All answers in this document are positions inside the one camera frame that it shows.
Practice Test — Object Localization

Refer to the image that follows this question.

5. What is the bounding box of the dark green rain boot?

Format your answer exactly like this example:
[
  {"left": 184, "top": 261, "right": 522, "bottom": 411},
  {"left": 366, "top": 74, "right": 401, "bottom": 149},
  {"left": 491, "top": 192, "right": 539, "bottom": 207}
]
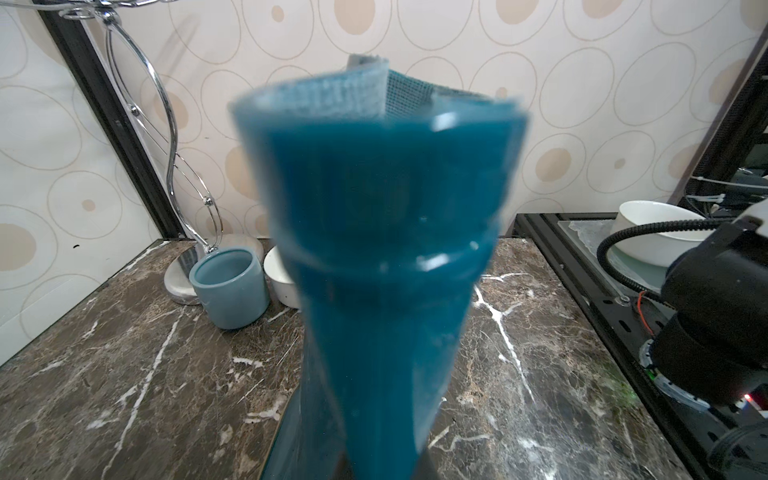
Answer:
[{"left": 230, "top": 55, "right": 529, "bottom": 479}]

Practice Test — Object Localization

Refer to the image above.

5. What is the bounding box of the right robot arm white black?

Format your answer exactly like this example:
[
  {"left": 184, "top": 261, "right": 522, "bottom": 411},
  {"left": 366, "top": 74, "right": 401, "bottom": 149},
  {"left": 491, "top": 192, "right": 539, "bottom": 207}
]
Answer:
[{"left": 596, "top": 201, "right": 767, "bottom": 479}]

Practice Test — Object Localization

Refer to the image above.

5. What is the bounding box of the white ceramic bowl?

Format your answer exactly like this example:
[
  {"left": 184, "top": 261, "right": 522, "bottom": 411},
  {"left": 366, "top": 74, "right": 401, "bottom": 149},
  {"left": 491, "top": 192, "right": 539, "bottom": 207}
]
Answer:
[{"left": 263, "top": 246, "right": 301, "bottom": 310}]

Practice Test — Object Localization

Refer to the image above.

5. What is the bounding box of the grey-green ceramic mug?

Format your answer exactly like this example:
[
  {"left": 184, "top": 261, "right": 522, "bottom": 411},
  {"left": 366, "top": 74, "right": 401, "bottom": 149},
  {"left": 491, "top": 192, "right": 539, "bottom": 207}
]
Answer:
[{"left": 188, "top": 246, "right": 270, "bottom": 330}]

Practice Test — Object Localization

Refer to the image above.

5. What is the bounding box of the metal cup tree stand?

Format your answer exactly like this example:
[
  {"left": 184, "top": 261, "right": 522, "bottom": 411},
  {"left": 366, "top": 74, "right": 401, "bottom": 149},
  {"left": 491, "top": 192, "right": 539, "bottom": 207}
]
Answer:
[{"left": 0, "top": 0, "right": 265, "bottom": 306}]

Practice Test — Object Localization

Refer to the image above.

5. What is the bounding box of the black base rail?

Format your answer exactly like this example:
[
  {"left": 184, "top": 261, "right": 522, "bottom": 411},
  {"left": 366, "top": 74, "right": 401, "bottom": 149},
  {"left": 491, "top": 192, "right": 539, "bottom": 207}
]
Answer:
[{"left": 508, "top": 213, "right": 767, "bottom": 479}]

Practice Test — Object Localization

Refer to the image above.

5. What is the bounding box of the white bowl outside enclosure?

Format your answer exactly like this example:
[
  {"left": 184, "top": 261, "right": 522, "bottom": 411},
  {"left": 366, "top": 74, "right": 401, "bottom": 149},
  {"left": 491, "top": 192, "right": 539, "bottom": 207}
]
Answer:
[{"left": 610, "top": 200, "right": 718, "bottom": 269}]

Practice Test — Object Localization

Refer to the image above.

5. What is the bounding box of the right black frame post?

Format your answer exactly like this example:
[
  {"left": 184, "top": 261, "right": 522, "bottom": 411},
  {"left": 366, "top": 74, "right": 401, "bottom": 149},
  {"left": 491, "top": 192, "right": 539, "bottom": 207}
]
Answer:
[{"left": 38, "top": 11, "right": 185, "bottom": 240}]

